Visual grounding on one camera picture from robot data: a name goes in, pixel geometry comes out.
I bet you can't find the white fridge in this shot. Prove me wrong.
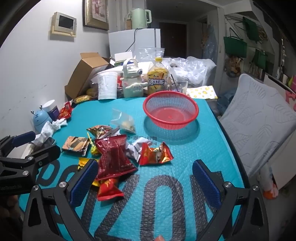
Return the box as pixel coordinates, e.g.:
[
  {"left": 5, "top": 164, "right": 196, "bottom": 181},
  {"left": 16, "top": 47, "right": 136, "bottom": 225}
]
[{"left": 108, "top": 28, "right": 161, "bottom": 61}]

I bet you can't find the green tote bag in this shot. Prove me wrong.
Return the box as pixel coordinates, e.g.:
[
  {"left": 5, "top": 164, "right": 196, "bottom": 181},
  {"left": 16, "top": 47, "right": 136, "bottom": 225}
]
[
  {"left": 223, "top": 36, "right": 247, "bottom": 58},
  {"left": 242, "top": 17, "right": 258, "bottom": 43},
  {"left": 252, "top": 50, "right": 267, "bottom": 70}
]

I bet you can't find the yellow label drink bottle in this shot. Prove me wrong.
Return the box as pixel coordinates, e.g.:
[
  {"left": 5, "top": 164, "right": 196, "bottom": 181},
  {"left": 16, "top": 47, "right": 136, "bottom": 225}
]
[{"left": 147, "top": 57, "right": 171, "bottom": 95}]

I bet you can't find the yellow lollipop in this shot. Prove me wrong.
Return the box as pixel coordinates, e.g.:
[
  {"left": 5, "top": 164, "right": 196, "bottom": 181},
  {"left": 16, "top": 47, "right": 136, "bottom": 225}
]
[{"left": 87, "top": 132, "right": 100, "bottom": 156}]

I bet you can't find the crumpled white tissue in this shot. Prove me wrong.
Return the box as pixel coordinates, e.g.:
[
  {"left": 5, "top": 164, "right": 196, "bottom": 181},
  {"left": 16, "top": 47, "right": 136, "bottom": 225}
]
[{"left": 31, "top": 118, "right": 68, "bottom": 145}]

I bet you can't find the yellow snack bag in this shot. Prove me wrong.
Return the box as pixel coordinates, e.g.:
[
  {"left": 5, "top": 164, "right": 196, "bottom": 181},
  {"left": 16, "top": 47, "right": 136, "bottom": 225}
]
[{"left": 73, "top": 95, "right": 97, "bottom": 104}]

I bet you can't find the small red snack packet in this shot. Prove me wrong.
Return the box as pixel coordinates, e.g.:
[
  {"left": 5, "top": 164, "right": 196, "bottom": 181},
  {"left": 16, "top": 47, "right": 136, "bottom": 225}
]
[{"left": 97, "top": 177, "right": 124, "bottom": 202}]

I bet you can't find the yellow snack packet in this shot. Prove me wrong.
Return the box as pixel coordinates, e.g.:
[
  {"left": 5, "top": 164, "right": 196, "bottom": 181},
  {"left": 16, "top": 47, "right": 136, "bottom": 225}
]
[{"left": 77, "top": 158, "right": 93, "bottom": 172}]

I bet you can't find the white paper towel roll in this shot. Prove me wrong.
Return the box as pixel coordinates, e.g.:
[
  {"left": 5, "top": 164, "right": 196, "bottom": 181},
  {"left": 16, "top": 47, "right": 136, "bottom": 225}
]
[{"left": 91, "top": 71, "right": 119, "bottom": 100}]

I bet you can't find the blue cloth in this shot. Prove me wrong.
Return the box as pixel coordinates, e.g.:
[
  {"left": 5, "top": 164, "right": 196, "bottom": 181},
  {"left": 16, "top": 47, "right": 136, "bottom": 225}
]
[{"left": 217, "top": 89, "right": 236, "bottom": 116}]

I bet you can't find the dark red snack packet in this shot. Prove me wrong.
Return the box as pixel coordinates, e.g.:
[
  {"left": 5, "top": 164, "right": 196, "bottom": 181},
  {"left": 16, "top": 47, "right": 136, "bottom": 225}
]
[{"left": 95, "top": 136, "right": 138, "bottom": 181}]

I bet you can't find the wall intercom panel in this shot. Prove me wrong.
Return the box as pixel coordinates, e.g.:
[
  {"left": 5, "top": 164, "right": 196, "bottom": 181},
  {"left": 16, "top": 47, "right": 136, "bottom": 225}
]
[{"left": 51, "top": 11, "right": 77, "bottom": 37}]

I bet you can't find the large clear zip bag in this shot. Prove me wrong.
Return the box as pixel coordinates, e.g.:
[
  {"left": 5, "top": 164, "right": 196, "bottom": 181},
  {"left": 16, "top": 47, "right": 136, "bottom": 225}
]
[{"left": 138, "top": 47, "right": 165, "bottom": 62}]

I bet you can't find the dark phone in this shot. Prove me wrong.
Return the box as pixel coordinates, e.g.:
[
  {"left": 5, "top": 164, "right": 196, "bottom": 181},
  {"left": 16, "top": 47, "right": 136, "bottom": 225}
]
[{"left": 30, "top": 137, "right": 57, "bottom": 153}]

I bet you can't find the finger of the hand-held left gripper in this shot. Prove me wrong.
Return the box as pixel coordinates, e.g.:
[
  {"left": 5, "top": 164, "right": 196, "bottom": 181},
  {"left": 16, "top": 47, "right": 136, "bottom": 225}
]
[
  {"left": 0, "top": 131, "right": 36, "bottom": 158},
  {"left": 0, "top": 145, "right": 62, "bottom": 177}
]

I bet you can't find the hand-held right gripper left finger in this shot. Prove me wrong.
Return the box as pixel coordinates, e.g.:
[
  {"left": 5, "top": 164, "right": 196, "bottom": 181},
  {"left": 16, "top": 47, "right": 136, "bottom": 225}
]
[{"left": 22, "top": 159, "right": 100, "bottom": 241}]

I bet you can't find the clear zip bag of nuts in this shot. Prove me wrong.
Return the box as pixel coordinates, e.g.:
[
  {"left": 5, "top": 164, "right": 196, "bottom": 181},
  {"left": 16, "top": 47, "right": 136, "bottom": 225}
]
[{"left": 110, "top": 108, "right": 137, "bottom": 134}]

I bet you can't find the clear glass cup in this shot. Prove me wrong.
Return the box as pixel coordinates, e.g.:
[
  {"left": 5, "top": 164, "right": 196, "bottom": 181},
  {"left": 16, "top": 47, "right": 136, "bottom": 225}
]
[{"left": 170, "top": 75, "right": 189, "bottom": 95}]

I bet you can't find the red plastic mesh basket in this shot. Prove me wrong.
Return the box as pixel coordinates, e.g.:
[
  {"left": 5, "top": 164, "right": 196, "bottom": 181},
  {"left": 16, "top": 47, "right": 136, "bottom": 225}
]
[{"left": 143, "top": 91, "right": 199, "bottom": 130}]

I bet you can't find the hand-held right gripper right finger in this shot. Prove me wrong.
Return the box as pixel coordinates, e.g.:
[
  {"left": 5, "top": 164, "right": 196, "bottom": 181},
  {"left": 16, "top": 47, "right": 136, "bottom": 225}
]
[{"left": 192, "top": 159, "right": 271, "bottom": 241}]

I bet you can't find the cream character water bottle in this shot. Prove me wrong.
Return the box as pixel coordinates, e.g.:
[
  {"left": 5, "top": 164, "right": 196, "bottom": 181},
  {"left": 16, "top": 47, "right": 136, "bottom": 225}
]
[{"left": 120, "top": 58, "right": 148, "bottom": 98}]

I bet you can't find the small blue humidifier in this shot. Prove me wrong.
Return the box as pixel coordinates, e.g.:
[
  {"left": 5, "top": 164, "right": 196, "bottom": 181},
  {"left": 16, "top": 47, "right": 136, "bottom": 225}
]
[{"left": 31, "top": 105, "right": 53, "bottom": 133}]

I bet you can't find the green electric kettle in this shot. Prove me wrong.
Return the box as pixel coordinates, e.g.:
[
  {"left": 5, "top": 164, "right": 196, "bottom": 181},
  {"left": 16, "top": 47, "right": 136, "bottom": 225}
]
[{"left": 125, "top": 9, "right": 152, "bottom": 30}]

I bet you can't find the teal bubble mat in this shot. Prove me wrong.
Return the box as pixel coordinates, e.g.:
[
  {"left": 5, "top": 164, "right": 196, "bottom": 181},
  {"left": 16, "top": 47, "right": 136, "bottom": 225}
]
[{"left": 20, "top": 96, "right": 247, "bottom": 241}]

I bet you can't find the crumpled white wrapper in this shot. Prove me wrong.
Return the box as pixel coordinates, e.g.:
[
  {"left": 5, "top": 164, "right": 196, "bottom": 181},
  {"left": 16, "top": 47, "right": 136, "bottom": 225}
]
[{"left": 125, "top": 137, "right": 153, "bottom": 163}]

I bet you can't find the yellow smiley paper bag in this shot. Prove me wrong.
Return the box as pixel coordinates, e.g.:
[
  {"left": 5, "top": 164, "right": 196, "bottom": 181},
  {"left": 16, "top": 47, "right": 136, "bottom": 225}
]
[{"left": 186, "top": 85, "right": 218, "bottom": 100}]

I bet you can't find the white tissue box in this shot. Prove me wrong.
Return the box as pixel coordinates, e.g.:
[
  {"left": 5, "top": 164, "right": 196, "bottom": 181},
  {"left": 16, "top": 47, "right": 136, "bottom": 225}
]
[{"left": 114, "top": 53, "right": 137, "bottom": 67}]

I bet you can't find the pile of clear plastic bags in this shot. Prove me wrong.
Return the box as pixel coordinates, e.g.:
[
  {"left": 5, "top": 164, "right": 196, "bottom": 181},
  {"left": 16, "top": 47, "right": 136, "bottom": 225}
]
[{"left": 162, "top": 56, "right": 216, "bottom": 87}]

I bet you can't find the hanging mesh bag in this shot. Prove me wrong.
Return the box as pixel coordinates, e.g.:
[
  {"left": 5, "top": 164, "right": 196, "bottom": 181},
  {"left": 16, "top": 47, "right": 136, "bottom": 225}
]
[{"left": 225, "top": 54, "right": 243, "bottom": 78}]

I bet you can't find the red and gold snack packet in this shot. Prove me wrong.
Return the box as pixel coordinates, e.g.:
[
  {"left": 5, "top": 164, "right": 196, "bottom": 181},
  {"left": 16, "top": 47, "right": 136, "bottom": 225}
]
[{"left": 139, "top": 142, "right": 174, "bottom": 166}]

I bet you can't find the purple jar white lid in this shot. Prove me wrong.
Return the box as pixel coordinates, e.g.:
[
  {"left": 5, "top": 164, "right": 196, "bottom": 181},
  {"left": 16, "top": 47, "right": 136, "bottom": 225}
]
[{"left": 43, "top": 100, "right": 61, "bottom": 121}]

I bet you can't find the black kettle cable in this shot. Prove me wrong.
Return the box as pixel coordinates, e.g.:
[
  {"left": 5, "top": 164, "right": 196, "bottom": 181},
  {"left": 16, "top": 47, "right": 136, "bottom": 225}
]
[{"left": 126, "top": 29, "right": 139, "bottom": 52}]

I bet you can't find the grey quilted cushion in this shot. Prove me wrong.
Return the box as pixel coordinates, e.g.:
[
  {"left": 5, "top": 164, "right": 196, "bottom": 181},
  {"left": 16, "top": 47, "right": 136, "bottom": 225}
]
[{"left": 218, "top": 74, "right": 296, "bottom": 179}]

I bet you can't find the gold framed picture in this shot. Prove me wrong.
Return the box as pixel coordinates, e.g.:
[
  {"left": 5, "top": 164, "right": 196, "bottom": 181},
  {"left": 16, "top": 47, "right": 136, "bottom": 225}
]
[{"left": 83, "top": 0, "right": 110, "bottom": 31}]

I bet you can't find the brown striped snack packet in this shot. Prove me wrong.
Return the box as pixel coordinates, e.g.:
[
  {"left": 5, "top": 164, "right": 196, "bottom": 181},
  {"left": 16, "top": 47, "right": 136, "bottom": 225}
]
[{"left": 62, "top": 136, "right": 90, "bottom": 157}]

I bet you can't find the open cardboard box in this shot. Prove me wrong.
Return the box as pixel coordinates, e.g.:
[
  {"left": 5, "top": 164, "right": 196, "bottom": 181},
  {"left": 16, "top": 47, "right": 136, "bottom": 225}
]
[{"left": 64, "top": 52, "right": 111, "bottom": 100}]

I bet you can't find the dark multicolour snack packet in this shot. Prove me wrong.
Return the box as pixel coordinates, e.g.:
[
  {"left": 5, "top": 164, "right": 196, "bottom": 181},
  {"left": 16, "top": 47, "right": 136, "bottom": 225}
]
[{"left": 87, "top": 125, "right": 121, "bottom": 139}]

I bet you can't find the dark wooden door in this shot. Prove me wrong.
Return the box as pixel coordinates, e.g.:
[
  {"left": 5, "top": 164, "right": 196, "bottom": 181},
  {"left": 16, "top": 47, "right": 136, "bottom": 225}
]
[{"left": 159, "top": 21, "right": 187, "bottom": 58}]

